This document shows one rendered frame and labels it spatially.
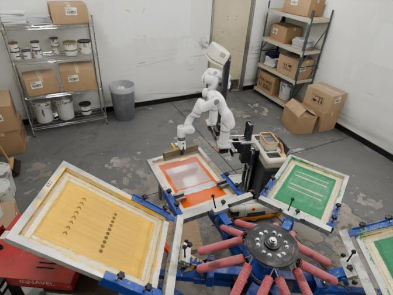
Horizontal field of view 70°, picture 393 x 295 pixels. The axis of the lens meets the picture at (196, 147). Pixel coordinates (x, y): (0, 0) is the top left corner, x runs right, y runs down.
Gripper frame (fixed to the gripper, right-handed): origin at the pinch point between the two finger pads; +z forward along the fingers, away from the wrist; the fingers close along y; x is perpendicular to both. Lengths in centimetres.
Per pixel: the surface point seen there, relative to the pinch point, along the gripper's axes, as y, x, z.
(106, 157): 171, 50, 109
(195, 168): -12.0, -10.2, 14.7
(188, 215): -70, 24, 6
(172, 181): -20.7, 17.1, 14.5
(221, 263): -122, 28, -9
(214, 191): -47, -11, 15
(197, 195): -45.6, 4.7, 14.7
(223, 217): -82, 1, 6
